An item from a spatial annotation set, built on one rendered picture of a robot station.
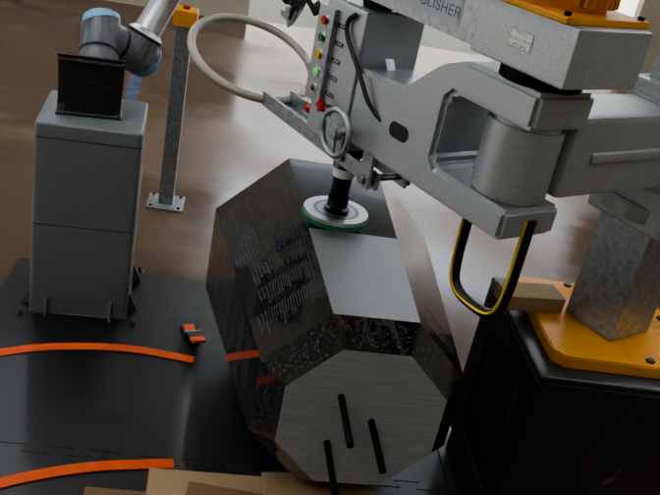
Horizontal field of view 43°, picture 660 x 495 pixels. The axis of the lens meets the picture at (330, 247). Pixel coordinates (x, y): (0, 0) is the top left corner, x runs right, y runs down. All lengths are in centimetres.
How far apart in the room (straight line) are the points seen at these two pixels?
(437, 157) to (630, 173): 51
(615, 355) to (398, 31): 115
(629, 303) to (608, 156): 61
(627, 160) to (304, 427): 111
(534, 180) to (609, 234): 65
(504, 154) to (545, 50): 28
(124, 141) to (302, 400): 144
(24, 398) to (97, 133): 101
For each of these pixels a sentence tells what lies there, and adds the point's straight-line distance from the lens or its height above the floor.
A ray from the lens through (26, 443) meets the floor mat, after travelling 307.
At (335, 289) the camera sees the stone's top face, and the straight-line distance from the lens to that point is 239.
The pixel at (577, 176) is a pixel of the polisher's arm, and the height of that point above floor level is 136.
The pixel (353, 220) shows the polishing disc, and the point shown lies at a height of 92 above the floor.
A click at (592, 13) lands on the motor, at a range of 199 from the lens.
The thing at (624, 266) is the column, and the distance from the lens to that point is 267.
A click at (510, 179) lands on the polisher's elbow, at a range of 206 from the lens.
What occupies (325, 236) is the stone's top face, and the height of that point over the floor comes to 87.
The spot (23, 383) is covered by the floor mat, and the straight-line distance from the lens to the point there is 333.
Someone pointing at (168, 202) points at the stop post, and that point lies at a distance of 476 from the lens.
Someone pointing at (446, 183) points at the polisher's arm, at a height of 127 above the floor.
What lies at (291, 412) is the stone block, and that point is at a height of 59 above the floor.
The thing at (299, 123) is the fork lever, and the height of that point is 114.
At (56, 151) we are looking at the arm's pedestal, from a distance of 339.
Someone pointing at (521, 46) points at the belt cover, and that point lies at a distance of 197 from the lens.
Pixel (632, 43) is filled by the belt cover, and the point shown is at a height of 172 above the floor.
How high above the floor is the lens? 201
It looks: 26 degrees down
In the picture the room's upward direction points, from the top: 12 degrees clockwise
